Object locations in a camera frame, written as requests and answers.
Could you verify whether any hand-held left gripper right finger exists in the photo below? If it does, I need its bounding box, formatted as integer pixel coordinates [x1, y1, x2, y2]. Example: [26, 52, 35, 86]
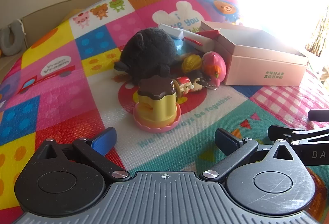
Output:
[200, 128, 300, 183]

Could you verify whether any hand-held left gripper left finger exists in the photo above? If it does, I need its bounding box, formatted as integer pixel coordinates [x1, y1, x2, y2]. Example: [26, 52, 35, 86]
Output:
[32, 127, 131, 183]

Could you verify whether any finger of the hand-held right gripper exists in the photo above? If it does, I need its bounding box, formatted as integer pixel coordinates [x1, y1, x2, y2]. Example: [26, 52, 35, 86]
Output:
[267, 125, 329, 147]

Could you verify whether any black tube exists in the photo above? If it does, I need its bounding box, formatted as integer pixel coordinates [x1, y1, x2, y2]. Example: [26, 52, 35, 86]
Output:
[308, 110, 329, 121]

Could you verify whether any yellow pudding toy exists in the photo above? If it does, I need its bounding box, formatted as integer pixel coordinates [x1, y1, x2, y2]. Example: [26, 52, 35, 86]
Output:
[133, 76, 182, 132]

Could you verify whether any pink cardboard box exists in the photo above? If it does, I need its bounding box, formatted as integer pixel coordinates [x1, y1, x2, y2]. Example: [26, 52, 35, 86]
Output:
[200, 21, 309, 86]

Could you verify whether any pink bird toy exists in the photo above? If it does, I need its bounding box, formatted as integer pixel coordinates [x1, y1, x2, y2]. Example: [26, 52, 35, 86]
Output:
[201, 51, 227, 89]

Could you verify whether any yellow ribbed toy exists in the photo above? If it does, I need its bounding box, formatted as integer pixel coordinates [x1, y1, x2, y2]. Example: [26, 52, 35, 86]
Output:
[181, 54, 202, 73]

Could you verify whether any white and red toy rocket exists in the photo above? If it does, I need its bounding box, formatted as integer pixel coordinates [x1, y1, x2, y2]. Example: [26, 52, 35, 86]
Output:
[158, 23, 221, 51]

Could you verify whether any black plush toy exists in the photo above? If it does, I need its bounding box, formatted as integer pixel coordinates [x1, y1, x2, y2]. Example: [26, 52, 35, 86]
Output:
[113, 27, 178, 86]

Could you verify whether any blue tissue pack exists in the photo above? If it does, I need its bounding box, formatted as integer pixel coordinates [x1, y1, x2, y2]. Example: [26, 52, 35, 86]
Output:
[175, 39, 192, 56]

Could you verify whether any colourful printed play mat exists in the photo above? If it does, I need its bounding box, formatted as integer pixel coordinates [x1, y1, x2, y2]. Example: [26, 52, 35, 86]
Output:
[0, 0, 329, 224]

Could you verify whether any small brown-haired figurine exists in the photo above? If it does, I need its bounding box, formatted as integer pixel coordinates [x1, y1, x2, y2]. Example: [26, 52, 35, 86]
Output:
[191, 70, 215, 91]

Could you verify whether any small red cartoon figurine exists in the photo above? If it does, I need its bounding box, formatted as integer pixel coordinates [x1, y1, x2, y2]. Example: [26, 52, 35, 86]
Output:
[177, 76, 196, 96]

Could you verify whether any grey neck pillow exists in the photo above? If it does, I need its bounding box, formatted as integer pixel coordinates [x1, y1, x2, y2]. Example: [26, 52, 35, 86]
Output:
[0, 19, 27, 56]

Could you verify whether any beige bed frame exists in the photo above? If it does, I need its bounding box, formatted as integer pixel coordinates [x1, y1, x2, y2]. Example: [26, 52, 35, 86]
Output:
[0, 0, 129, 70]

